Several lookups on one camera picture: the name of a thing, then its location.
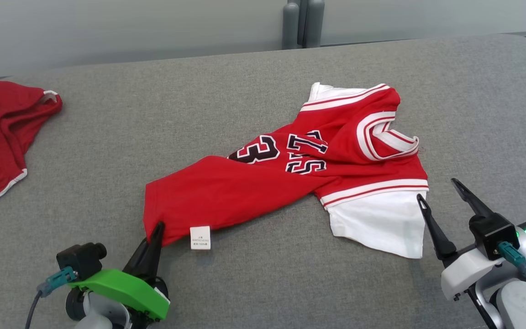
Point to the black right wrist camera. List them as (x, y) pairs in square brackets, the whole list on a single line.
[(491, 235)]

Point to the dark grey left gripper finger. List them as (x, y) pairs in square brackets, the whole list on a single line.
[(149, 256)]

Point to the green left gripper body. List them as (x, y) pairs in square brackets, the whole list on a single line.
[(126, 288)]

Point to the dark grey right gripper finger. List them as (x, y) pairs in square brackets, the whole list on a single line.
[(473, 203), (436, 233)]

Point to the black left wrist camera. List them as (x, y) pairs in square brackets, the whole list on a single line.
[(80, 260)]

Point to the grey double partition post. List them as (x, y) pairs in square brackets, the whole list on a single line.
[(313, 23)]

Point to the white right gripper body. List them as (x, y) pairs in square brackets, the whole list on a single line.
[(466, 276)]

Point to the red white jersey shirt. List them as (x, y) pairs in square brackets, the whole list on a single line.
[(226, 187)]

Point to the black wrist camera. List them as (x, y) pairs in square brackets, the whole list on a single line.
[(491, 235), (80, 260)]

